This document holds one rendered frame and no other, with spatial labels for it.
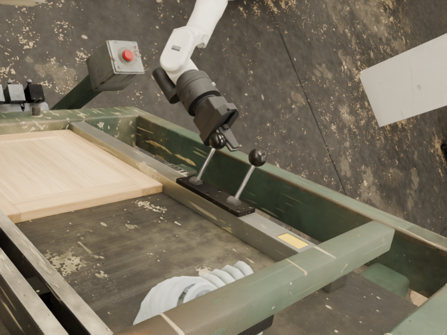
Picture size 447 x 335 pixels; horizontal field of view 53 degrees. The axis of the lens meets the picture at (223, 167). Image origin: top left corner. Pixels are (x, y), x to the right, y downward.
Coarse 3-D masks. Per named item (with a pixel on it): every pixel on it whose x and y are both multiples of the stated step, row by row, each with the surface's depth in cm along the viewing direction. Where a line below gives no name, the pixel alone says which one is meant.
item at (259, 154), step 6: (252, 150) 89; (258, 150) 89; (252, 156) 88; (258, 156) 88; (264, 156) 89; (252, 162) 89; (258, 162) 88; (264, 162) 89; (252, 168) 89; (246, 174) 89; (246, 180) 89; (240, 186) 89; (240, 192) 89; (228, 198) 89; (234, 198) 89; (234, 204) 88; (240, 204) 89
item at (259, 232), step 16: (80, 128) 129; (96, 128) 131; (96, 144) 123; (112, 144) 119; (128, 160) 112; (144, 160) 110; (160, 176) 102; (176, 176) 102; (176, 192) 99; (192, 192) 95; (192, 208) 95; (208, 208) 91; (224, 224) 88; (240, 224) 85; (256, 224) 84; (272, 224) 85; (256, 240) 83; (272, 240) 80; (304, 240) 80; (272, 256) 80; (288, 256) 77; (336, 288) 73
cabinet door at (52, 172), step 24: (0, 144) 115; (24, 144) 117; (48, 144) 120; (72, 144) 121; (0, 168) 100; (24, 168) 102; (48, 168) 103; (72, 168) 105; (96, 168) 107; (120, 168) 109; (0, 192) 88; (24, 192) 90; (48, 192) 91; (72, 192) 92; (96, 192) 93; (120, 192) 95; (144, 192) 99; (24, 216) 81
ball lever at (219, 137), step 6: (216, 132) 97; (210, 138) 97; (216, 138) 96; (222, 138) 96; (210, 144) 97; (216, 144) 96; (222, 144) 97; (210, 150) 98; (210, 156) 97; (204, 162) 97; (204, 168) 97; (198, 174) 97; (192, 180) 97; (198, 180) 96
